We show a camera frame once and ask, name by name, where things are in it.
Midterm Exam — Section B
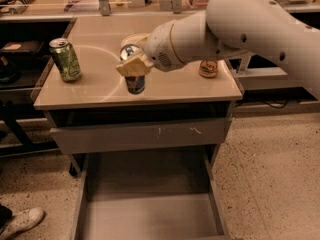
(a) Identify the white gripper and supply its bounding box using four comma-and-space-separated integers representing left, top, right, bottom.
116, 20, 186, 77

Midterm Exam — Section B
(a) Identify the blue silver redbull can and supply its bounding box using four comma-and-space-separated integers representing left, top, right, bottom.
120, 44, 145, 94

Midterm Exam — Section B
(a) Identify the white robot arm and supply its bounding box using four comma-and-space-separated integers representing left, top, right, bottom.
116, 0, 320, 99

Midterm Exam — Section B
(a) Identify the orange soda can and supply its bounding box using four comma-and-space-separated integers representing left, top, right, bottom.
199, 61, 218, 78

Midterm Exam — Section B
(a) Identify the grey drawer cabinet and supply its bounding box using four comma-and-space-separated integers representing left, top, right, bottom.
30, 13, 245, 178

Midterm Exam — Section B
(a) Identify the green soda can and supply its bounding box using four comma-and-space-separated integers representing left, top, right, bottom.
49, 38, 82, 82

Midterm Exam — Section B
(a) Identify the grey top drawer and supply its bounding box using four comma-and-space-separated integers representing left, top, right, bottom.
51, 118, 231, 154

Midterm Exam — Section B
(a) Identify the open middle drawer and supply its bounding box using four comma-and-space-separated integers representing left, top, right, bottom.
70, 149, 231, 240

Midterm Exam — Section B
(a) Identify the white paper bowl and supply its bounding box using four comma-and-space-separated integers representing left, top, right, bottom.
121, 33, 149, 48

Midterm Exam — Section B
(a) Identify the white sneaker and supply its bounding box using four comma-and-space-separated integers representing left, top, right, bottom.
0, 207, 45, 240

